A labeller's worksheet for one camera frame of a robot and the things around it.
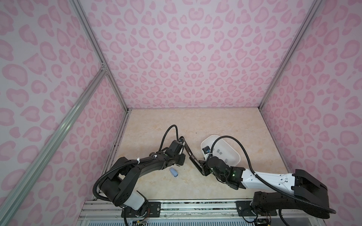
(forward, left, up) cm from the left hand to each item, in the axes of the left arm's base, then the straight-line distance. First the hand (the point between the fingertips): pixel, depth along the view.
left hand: (183, 155), depth 90 cm
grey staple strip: (+4, -23, -3) cm, 24 cm away
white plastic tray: (+5, -27, -2) cm, 27 cm away
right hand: (-6, -10, +6) cm, 14 cm away
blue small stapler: (-11, +6, -1) cm, 12 cm away
